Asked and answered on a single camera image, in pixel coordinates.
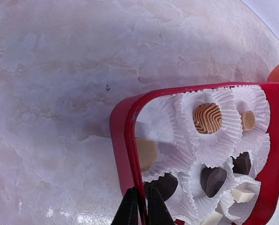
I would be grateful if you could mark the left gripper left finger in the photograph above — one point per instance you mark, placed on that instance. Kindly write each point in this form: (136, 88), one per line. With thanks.
(127, 213)

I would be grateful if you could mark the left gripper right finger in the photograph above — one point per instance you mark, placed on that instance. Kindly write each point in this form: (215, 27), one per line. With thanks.
(158, 213)

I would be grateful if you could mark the dark brown chocolate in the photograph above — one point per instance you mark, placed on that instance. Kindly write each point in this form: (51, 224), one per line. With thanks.
(166, 185)

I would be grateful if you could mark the white rectangular chocolate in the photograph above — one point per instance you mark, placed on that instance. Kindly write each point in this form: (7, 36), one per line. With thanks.
(213, 219)

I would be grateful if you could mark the white oval chocolate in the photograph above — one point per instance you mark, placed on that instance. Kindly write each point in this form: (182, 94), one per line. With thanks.
(147, 153)

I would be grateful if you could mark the dark heart chocolate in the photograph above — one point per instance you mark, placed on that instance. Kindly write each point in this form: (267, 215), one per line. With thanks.
(212, 179)

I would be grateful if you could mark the red chocolate box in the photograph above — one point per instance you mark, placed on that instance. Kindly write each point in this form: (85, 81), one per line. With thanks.
(122, 124)

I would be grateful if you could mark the white square chocolate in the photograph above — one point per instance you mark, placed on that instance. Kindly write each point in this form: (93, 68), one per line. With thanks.
(241, 195)

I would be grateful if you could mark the dark square chocolate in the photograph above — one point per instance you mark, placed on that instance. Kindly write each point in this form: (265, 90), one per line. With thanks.
(242, 164)

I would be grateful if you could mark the tan ridged square chocolate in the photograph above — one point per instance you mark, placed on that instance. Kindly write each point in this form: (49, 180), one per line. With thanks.
(207, 118)

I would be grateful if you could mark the tan round chocolate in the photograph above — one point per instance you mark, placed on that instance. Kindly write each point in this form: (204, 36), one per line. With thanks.
(248, 121)

